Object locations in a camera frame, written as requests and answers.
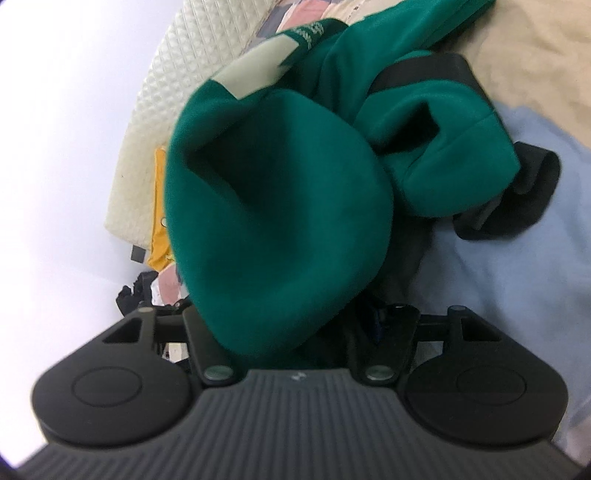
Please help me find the green hoodie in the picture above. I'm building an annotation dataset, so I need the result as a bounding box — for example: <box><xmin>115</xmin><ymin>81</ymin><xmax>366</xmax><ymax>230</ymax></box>
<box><xmin>164</xmin><ymin>0</ymin><xmax>562</xmax><ymax>370</ymax></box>

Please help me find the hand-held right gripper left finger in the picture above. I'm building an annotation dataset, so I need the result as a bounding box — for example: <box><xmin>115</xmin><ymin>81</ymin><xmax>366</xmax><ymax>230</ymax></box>
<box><xmin>102</xmin><ymin>306</ymin><xmax>242</xmax><ymax>387</ymax></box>

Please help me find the cream quilted headboard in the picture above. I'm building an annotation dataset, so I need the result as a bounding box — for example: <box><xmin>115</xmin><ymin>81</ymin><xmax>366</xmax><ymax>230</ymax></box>
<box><xmin>104</xmin><ymin>0</ymin><xmax>287</xmax><ymax>246</ymax></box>

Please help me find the orange crown pillow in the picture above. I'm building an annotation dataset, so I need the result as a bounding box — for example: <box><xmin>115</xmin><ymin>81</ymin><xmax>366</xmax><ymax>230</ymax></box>
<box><xmin>146</xmin><ymin>146</ymin><xmax>179</xmax><ymax>274</ymax></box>

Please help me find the patchwork blanket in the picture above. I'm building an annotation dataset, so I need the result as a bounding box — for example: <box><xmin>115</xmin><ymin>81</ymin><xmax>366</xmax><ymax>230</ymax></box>
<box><xmin>148</xmin><ymin>0</ymin><xmax>591</xmax><ymax>467</ymax></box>

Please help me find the black cloth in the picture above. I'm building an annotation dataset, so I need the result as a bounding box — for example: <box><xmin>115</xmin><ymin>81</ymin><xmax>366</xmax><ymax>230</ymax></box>
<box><xmin>115</xmin><ymin>272</ymin><xmax>160</xmax><ymax>317</ymax></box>

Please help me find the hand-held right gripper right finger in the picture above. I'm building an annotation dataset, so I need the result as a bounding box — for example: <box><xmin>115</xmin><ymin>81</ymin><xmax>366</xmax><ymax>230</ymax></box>
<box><xmin>350</xmin><ymin>303</ymin><xmax>502</xmax><ymax>387</ymax></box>

